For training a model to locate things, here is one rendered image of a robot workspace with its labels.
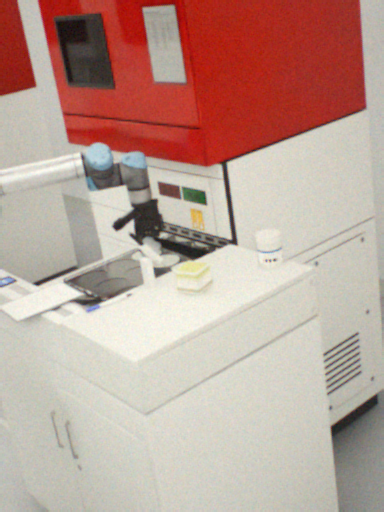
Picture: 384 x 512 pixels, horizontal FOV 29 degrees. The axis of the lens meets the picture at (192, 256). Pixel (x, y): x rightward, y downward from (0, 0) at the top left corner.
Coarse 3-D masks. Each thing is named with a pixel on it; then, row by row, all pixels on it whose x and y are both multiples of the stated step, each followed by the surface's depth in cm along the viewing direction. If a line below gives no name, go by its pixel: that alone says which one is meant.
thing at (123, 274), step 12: (132, 252) 258; (168, 252) 253; (108, 264) 251; (120, 264) 250; (132, 264) 248; (84, 276) 245; (96, 276) 243; (108, 276) 242; (120, 276) 240; (132, 276) 239; (156, 276) 236; (96, 288) 234; (108, 288) 233; (120, 288) 231; (132, 288) 230
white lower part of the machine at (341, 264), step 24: (336, 240) 267; (360, 240) 275; (312, 264) 261; (336, 264) 269; (360, 264) 278; (336, 288) 272; (360, 288) 281; (336, 312) 275; (360, 312) 284; (336, 336) 278; (360, 336) 287; (336, 360) 282; (360, 360) 291; (336, 384) 283; (360, 384) 293; (336, 408) 287; (360, 408) 301; (336, 432) 293
